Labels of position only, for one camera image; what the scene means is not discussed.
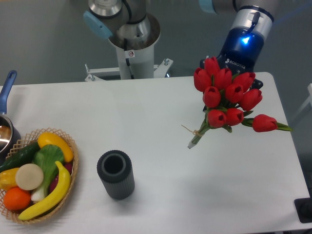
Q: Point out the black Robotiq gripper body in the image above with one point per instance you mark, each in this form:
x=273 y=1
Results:
x=240 y=51

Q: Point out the red tulip bouquet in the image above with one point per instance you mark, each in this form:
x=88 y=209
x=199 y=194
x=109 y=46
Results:
x=228 y=101

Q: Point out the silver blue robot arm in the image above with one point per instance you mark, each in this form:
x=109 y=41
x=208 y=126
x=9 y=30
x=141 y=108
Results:
x=134 y=32

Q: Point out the black device at edge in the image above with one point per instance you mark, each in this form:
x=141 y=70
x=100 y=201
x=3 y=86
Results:
x=304 y=209

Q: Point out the dark grey ribbed vase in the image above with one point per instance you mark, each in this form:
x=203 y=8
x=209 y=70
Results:
x=115 y=170

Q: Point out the dark red vegetable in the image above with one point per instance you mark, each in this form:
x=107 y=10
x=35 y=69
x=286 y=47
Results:
x=54 y=183

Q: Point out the yellow squash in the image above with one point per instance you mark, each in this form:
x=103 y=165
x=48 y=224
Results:
x=48 y=138

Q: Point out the green bok choy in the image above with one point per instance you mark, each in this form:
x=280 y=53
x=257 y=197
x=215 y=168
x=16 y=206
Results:
x=45 y=158

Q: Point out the yellow banana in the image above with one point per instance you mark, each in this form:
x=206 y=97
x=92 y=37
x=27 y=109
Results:
x=56 y=196

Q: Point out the woven wicker basket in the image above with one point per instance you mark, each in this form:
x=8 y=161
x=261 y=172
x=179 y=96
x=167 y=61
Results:
x=20 y=144

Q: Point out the green cucumber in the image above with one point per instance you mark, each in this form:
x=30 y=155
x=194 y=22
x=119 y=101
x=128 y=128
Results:
x=23 y=156

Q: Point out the yellow bell pepper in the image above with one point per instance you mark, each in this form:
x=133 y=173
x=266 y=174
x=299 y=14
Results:
x=7 y=179

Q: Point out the orange fruit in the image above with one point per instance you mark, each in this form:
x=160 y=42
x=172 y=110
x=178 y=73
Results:
x=16 y=199

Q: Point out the white frame at right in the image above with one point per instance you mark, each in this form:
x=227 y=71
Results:
x=304 y=108

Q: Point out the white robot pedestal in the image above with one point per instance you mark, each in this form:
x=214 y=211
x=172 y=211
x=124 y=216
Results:
x=132 y=64

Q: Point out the blue handled saucepan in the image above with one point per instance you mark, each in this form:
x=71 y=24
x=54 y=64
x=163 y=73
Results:
x=9 y=135

